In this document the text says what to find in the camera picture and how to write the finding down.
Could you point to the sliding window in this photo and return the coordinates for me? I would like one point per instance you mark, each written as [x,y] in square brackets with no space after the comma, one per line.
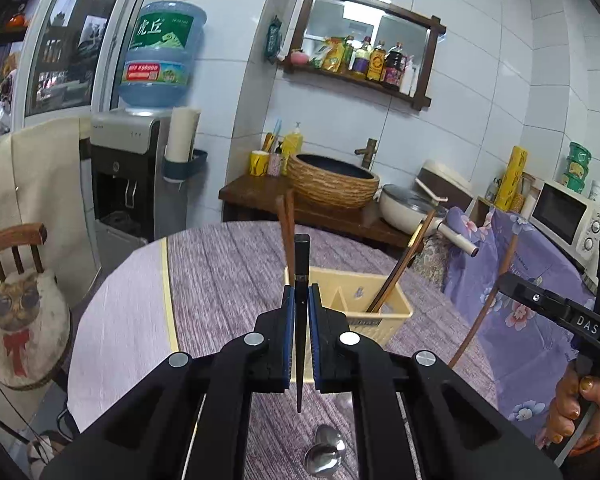
[95,25]

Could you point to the cat print seat cushion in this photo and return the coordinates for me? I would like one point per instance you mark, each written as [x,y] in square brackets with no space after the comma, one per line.
[22,330]

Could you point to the pink bowl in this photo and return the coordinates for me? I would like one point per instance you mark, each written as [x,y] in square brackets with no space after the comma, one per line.
[298,56]

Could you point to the white jar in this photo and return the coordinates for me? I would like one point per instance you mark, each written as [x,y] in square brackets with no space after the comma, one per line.
[597,192]

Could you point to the grey water dispenser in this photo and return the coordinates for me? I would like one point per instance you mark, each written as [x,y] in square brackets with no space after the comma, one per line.
[125,175]

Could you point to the cream cloth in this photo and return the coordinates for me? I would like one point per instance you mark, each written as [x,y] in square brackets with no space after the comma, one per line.
[45,175]

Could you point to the purple striped tablecloth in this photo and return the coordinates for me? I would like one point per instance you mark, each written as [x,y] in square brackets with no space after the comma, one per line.
[220,280]

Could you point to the cream plastic utensil holder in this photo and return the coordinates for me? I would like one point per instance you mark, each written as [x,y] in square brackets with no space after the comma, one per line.
[397,317]

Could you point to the white bottle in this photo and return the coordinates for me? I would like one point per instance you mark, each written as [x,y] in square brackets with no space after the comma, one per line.
[408,77]

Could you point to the orange teapot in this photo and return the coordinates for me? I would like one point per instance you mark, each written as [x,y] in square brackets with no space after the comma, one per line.
[17,20]

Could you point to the yellow cup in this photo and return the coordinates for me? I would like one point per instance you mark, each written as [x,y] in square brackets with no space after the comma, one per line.
[259,162]

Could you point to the pale table cover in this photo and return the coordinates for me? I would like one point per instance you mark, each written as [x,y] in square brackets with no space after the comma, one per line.
[125,320]

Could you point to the dark sauce bottle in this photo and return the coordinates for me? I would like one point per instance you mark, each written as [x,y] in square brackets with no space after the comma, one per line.
[394,67]

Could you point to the yellow soap pump bottle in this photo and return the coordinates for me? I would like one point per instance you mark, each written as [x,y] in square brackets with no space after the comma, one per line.
[292,142]

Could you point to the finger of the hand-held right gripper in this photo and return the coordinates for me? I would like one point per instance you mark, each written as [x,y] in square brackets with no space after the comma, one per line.
[540,297]

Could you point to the black chopstick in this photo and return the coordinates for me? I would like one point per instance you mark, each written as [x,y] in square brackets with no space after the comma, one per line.
[301,270]

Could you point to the orange wrist band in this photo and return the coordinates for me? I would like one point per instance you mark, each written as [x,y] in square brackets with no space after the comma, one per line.
[597,439]

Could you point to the bamboo style faucet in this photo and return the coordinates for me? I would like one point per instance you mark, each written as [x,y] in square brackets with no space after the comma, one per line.
[370,152]

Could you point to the yellow oil bottle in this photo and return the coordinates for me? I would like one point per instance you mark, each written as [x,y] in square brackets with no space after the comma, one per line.
[362,57]

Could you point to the purple floral cloth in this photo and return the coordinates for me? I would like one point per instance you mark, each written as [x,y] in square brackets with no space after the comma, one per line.
[520,350]

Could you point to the green wall packet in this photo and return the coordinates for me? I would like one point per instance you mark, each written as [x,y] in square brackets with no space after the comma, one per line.
[274,40]

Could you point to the yellow roll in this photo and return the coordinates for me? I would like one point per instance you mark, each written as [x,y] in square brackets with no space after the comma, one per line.
[512,175]

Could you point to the small-flower patterned cloth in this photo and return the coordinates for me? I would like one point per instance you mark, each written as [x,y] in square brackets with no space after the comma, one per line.
[430,260]

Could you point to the cream pot with glass lid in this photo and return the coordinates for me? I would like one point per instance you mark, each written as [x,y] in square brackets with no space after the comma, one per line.
[400,210]

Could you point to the blue water jug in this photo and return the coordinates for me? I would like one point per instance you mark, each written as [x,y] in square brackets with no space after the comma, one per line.
[155,50]

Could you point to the glass jar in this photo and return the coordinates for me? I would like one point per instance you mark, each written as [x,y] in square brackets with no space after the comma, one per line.
[526,192]

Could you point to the yellow packet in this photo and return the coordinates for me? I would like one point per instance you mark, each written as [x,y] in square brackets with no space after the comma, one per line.
[334,55]

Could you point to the wooden framed mirror shelf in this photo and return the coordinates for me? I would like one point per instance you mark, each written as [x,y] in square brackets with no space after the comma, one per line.
[296,25]

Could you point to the amber sauce bottle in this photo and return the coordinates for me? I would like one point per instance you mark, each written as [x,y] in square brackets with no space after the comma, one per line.
[377,62]

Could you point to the cream rice cooker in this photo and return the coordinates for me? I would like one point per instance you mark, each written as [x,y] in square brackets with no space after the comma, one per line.
[445,172]

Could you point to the white microwave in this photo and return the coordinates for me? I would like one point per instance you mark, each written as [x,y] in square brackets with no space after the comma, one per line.
[560,215]

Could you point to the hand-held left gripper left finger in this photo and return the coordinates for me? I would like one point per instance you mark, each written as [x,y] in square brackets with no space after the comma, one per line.
[287,340]

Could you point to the woven basket sink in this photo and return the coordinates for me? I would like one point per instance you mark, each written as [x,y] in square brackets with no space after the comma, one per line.
[330,190]

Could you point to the small patterned bottle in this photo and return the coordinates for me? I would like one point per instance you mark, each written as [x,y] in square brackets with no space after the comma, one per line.
[275,162]

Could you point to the wooden counter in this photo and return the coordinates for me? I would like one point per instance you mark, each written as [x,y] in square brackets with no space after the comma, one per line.
[250,195]

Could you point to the green bottle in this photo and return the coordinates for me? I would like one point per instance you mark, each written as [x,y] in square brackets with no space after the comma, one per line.
[349,50]

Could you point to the brown wooden chopstick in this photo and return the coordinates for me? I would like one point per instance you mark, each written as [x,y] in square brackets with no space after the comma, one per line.
[480,320]
[410,255]
[283,230]
[399,274]

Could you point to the person's right hand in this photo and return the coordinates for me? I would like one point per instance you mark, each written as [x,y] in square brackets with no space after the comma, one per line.
[567,407]

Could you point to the dark blue cup holder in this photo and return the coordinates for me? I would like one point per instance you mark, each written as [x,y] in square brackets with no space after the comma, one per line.
[185,167]

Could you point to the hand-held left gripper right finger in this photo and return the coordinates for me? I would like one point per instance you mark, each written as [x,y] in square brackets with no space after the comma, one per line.
[316,340]

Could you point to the wooden chair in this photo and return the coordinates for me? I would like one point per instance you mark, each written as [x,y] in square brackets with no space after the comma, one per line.
[12,239]

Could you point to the white ladle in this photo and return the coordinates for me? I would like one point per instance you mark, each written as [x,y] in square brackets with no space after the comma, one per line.
[430,192]

